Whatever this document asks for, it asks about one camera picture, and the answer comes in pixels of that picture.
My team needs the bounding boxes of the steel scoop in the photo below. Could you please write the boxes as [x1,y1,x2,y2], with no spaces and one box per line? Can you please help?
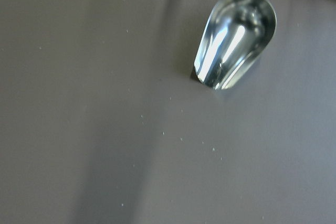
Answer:
[194,0,277,90]

